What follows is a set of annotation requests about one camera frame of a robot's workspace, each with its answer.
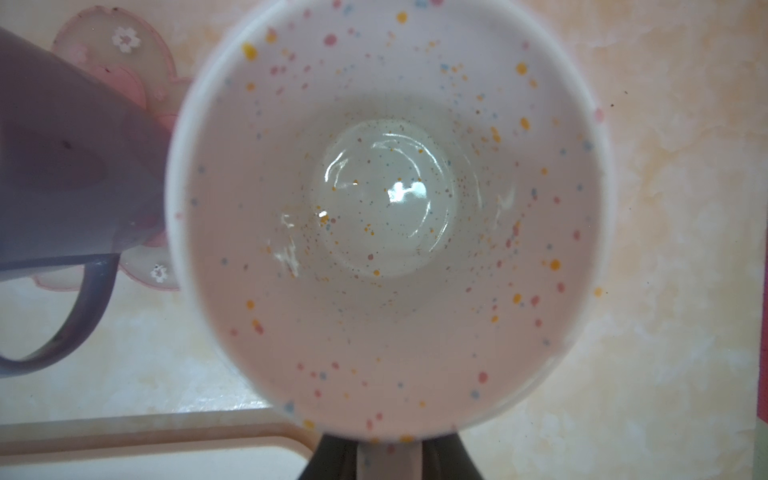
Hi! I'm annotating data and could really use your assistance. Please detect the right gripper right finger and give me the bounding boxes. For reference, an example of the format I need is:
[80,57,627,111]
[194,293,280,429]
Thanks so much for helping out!
[422,433,483,480]

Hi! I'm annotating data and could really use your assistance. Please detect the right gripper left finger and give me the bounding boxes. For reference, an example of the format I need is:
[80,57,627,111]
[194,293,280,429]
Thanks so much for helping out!
[298,434,358,480]

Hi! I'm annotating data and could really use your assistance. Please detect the pink flower coaster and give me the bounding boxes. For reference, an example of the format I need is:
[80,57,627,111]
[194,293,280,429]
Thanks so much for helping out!
[31,6,192,292]

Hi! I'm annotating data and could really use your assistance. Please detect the translucent plastic tray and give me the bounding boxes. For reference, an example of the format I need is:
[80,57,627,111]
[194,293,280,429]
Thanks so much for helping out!
[1,409,319,479]

